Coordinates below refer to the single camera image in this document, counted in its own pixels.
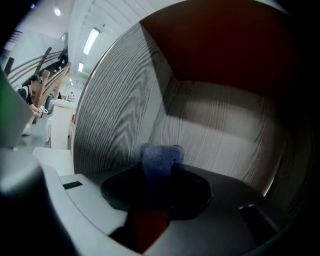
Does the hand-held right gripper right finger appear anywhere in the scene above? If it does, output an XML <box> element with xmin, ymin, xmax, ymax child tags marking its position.
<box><xmin>149</xmin><ymin>163</ymin><xmax>281</xmax><ymax>256</ymax></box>

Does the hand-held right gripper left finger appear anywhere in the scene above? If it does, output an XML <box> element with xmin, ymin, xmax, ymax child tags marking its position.
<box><xmin>59</xmin><ymin>161</ymin><xmax>145</xmax><ymax>251</ymax></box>

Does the blue wiping cloth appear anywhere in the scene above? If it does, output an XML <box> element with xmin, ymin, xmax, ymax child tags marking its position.
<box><xmin>139</xmin><ymin>142</ymin><xmax>185</xmax><ymax>211</ymax></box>

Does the grey wooden shelf desk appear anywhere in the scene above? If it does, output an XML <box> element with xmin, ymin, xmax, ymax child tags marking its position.
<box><xmin>70</xmin><ymin>0</ymin><xmax>318</xmax><ymax>216</ymax></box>

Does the white ornate chair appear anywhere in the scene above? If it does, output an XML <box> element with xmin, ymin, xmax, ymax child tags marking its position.
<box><xmin>45</xmin><ymin>117</ymin><xmax>53</xmax><ymax>143</ymax></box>

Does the wooden curved staircase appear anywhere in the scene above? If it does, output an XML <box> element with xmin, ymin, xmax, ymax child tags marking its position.
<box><xmin>4</xmin><ymin>46</ymin><xmax>72</xmax><ymax>125</ymax></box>

